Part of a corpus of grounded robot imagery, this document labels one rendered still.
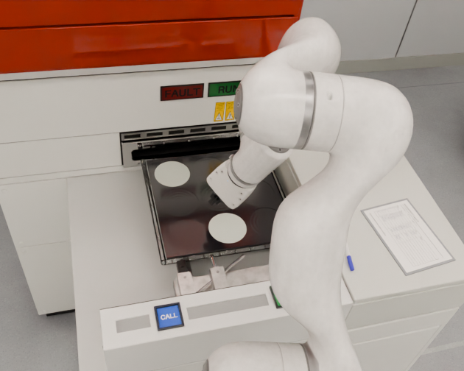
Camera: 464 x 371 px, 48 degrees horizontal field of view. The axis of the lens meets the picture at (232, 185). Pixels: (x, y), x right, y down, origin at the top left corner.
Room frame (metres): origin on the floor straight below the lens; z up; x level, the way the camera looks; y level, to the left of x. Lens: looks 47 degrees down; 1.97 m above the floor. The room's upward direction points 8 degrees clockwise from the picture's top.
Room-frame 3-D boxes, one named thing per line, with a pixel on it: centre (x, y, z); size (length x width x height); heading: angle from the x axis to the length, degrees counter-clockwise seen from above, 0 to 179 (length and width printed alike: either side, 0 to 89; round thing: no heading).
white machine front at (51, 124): (1.09, 0.29, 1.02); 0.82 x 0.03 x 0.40; 111
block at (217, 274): (0.68, 0.00, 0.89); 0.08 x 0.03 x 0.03; 21
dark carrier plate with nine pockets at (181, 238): (0.95, 0.03, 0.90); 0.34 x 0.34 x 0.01; 21
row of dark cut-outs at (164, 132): (1.15, 0.12, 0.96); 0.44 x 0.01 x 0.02; 111
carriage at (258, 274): (0.71, -0.08, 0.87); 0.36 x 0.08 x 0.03; 111
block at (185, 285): (0.65, 0.07, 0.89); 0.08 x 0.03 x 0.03; 21
